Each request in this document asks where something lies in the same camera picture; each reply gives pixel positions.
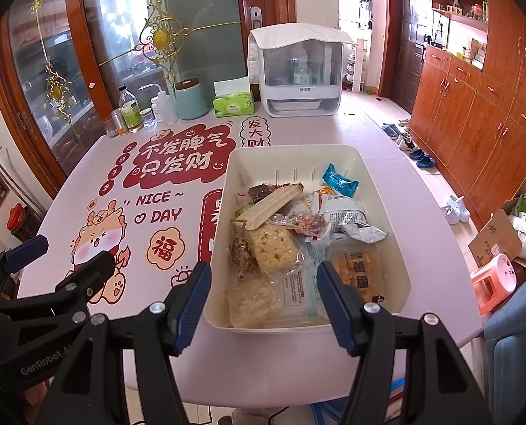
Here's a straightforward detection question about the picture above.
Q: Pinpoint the wooden wall cabinet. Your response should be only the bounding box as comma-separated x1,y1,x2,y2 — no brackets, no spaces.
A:
409,0,526,231

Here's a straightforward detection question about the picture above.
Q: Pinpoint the green tissue box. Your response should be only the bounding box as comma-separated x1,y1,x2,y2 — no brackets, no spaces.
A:
213,76,255,119

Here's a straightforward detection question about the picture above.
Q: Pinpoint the wooden framed glass door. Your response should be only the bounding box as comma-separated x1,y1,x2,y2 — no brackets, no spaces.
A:
0,0,113,187
64,0,297,111

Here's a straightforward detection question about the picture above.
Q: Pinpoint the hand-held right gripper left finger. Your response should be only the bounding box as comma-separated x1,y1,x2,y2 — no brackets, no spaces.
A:
37,260,213,425

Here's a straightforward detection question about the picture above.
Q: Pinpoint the teal canister brown lid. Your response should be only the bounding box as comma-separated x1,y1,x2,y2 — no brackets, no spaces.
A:
175,79,211,121

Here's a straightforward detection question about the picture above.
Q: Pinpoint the white squeeze bottle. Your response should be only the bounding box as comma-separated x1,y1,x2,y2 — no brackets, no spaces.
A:
137,83,177,125

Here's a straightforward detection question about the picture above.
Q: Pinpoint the white plastic bin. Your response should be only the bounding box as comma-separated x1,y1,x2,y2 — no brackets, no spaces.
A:
203,144,412,330

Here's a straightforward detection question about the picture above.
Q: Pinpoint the small clear rice cracker packet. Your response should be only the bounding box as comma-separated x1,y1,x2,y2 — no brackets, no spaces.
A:
245,223,305,279

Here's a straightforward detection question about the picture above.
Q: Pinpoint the pink plastic stool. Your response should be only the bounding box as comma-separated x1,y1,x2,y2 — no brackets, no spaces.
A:
469,254,518,316

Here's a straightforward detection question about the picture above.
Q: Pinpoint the red snack packet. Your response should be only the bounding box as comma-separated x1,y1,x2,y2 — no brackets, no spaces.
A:
285,212,332,237

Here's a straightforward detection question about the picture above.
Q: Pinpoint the dark wooden entrance door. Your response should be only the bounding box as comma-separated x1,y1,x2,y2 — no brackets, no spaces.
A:
389,0,432,113

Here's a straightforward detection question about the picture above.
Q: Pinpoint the white shoe rack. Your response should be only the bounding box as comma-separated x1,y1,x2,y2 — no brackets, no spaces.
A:
343,38,370,94

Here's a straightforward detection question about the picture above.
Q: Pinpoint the large rice crisp packet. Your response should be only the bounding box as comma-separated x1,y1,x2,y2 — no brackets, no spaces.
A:
228,274,286,328

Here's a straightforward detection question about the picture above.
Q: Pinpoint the beige biscuit packet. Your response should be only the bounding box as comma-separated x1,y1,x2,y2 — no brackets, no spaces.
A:
236,183,304,231

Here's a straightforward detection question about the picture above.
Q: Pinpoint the blue snack packet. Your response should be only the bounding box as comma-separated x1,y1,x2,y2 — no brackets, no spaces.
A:
321,163,360,198

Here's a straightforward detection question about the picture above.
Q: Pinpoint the pink printed tablecloth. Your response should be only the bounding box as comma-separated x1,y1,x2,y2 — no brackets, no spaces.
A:
17,106,482,406

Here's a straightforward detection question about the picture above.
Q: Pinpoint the person's left hand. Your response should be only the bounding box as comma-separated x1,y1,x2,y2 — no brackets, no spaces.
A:
22,381,53,408

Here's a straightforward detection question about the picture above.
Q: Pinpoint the clear candy wrapper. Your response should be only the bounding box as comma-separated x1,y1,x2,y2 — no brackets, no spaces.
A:
228,232,257,271

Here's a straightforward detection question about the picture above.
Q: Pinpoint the red plastic container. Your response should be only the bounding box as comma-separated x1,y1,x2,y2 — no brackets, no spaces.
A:
6,204,28,231

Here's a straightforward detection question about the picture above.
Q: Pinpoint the dark nut bar packet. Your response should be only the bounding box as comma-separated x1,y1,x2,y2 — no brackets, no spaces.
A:
247,182,275,204

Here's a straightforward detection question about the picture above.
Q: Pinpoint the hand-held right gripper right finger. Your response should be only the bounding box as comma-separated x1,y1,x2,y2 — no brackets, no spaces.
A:
316,260,494,425

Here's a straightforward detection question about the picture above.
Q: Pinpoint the yellow cake packet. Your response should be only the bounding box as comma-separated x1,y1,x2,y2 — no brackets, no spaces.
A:
326,245,385,313

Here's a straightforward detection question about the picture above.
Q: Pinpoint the white countertop sterilizer appliance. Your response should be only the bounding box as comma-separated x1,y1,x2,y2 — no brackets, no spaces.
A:
247,24,359,118

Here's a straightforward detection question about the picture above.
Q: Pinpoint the cardboard box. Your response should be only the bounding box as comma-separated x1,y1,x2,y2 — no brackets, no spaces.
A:
468,197,526,271

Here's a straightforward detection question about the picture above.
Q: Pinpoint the gold door ornament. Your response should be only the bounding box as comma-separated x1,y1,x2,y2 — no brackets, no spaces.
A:
132,0,195,85
30,0,75,125

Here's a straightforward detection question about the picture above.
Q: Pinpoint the glass bottle green label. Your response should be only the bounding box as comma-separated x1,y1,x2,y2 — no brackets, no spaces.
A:
118,85,143,134

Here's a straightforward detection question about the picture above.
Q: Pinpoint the white cloth cover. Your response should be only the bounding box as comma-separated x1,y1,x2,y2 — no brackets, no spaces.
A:
250,24,359,49

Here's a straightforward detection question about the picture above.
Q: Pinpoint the blue chair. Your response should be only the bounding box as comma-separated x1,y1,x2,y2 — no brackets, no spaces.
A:
484,299,526,425

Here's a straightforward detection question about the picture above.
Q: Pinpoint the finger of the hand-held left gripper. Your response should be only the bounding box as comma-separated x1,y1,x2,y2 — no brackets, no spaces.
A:
0,251,115,319
0,234,49,285

